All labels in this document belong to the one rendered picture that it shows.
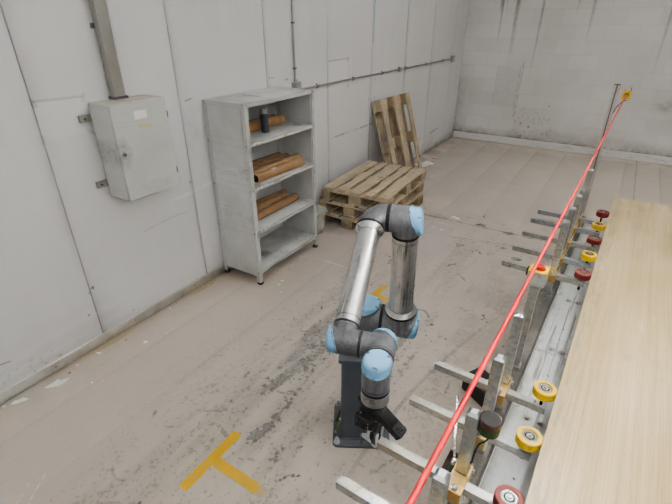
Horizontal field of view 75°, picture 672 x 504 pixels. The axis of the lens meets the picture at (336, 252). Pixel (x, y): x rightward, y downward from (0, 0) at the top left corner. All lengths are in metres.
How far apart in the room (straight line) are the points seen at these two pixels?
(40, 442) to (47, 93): 1.97
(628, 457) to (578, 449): 0.14
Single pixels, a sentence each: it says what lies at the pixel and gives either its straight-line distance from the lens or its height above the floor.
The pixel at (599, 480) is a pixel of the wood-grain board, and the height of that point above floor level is 0.90.
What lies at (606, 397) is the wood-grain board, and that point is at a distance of 1.92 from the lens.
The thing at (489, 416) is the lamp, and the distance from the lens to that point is 1.37.
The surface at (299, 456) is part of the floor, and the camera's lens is 2.64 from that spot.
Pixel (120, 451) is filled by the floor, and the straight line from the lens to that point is 2.90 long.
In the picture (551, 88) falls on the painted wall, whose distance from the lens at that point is 8.95.
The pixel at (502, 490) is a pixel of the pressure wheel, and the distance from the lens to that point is 1.51.
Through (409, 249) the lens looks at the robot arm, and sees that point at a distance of 1.83.
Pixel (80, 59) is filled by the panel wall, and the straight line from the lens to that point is 3.21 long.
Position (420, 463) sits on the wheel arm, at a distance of 1.56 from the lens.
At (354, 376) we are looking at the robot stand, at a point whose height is 0.49.
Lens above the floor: 2.10
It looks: 28 degrees down
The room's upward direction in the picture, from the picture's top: straight up
